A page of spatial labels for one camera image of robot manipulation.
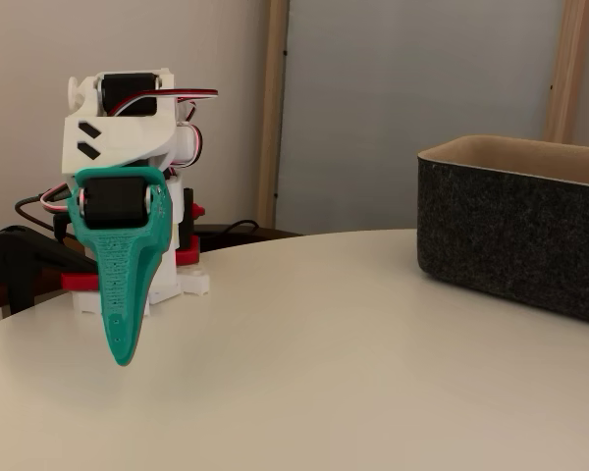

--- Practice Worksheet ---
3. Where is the black power cable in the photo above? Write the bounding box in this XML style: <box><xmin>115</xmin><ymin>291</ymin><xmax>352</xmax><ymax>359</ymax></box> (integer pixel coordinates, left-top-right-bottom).
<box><xmin>195</xmin><ymin>218</ymin><xmax>261</xmax><ymax>242</ymax></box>

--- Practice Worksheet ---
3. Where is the red white black servo cable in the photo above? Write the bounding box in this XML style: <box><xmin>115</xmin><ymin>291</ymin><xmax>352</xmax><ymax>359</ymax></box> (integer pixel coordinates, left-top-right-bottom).
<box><xmin>175</xmin><ymin>100</ymin><xmax>205</xmax><ymax>171</ymax></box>
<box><xmin>108</xmin><ymin>87</ymin><xmax>220</xmax><ymax>119</ymax></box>
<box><xmin>39</xmin><ymin>182</ymin><xmax>76</xmax><ymax>215</ymax></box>

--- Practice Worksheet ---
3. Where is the light wooden post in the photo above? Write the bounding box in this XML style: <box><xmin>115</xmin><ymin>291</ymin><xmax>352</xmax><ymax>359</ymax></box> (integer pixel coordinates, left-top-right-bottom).
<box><xmin>543</xmin><ymin>0</ymin><xmax>589</xmax><ymax>144</ymax></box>
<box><xmin>255</xmin><ymin>0</ymin><xmax>292</xmax><ymax>231</ymax></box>

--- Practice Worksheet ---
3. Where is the dark grey felt box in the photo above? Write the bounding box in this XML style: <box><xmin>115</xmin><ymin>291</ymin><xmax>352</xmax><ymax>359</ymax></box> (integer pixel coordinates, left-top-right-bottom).
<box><xmin>416</xmin><ymin>134</ymin><xmax>589</xmax><ymax>329</ymax></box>

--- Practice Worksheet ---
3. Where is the grey panel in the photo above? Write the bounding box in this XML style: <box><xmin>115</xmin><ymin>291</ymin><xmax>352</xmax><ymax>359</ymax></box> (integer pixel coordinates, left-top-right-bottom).
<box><xmin>274</xmin><ymin>0</ymin><xmax>568</xmax><ymax>236</ymax></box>

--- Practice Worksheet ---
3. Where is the black clamp with red pad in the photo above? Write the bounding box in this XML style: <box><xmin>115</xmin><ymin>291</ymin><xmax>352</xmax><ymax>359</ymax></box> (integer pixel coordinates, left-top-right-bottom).
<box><xmin>0</xmin><ymin>224</ymin><xmax>104</xmax><ymax>315</ymax></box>
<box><xmin>175</xmin><ymin>187</ymin><xmax>207</xmax><ymax>267</ymax></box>

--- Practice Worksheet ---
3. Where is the black USB cable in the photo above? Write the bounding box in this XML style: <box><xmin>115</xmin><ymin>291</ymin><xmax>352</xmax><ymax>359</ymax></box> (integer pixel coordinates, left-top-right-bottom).
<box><xmin>13</xmin><ymin>194</ymin><xmax>82</xmax><ymax>242</ymax></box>

